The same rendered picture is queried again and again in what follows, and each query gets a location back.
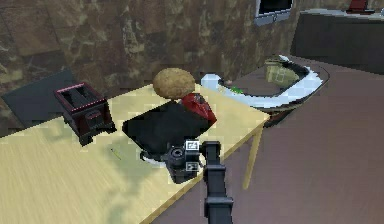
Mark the red kettle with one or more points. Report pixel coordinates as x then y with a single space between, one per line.
200 106

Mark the dark red object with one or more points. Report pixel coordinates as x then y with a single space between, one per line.
359 6

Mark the dark grey cupboard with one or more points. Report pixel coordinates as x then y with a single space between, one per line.
340 40

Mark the black square pan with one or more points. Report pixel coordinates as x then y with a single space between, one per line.
163 128

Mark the olive green box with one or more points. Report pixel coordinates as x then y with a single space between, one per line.
279 74

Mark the brown round bread loaf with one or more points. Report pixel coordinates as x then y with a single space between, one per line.
174 83

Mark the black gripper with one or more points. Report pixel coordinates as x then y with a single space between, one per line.
177 159

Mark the dark red toaster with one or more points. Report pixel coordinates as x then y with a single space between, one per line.
85 111

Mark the small green pencil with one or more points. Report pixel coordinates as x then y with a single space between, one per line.
116 154

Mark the round dark glass table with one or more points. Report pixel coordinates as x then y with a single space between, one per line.
266 90

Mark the pale wooden table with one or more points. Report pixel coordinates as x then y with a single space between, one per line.
66 173

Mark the grey framed window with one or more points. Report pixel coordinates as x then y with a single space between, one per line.
273 11

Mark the dark grey flat panel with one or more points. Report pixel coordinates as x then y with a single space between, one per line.
36 100

